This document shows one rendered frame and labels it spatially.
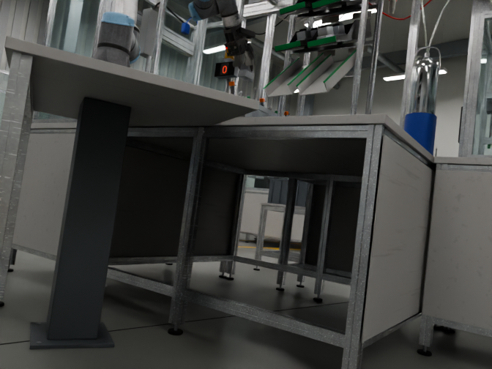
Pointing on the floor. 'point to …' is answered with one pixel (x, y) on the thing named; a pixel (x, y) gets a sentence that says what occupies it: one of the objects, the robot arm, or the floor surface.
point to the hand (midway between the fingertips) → (247, 68)
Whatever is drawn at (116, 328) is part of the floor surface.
